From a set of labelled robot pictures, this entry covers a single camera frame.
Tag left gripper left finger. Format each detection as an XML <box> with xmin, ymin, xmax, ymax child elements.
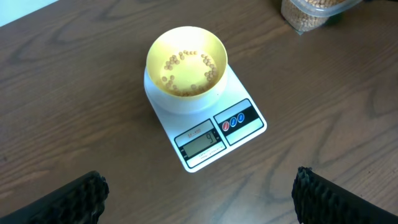
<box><xmin>1</xmin><ymin>171</ymin><xmax>109</xmax><ymax>224</ymax></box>

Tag pale yellow bowl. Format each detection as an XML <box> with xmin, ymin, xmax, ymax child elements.
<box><xmin>146</xmin><ymin>26</ymin><xmax>228</xmax><ymax>98</ymax></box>

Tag white digital kitchen scale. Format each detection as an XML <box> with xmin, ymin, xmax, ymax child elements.
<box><xmin>144</xmin><ymin>67</ymin><xmax>267</xmax><ymax>173</ymax></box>

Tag clear plastic container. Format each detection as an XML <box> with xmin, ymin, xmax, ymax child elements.
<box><xmin>291</xmin><ymin>0</ymin><xmax>362</xmax><ymax>20</ymax></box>

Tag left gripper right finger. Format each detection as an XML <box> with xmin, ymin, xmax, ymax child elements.
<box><xmin>292</xmin><ymin>167</ymin><xmax>397</xmax><ymax>224</ymax></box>

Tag soybeans in yellow bowl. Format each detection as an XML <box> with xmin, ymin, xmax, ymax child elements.
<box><xmin>160</xmin><ymin>50</ymin><xmax>219</xmax><ymax>97</ymax></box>

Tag pile of soybeans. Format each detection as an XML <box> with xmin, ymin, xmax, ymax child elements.
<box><xmin>281</xmin><ymin>0</ymin><xmax>344</xmax><ymax>32</ymax></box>

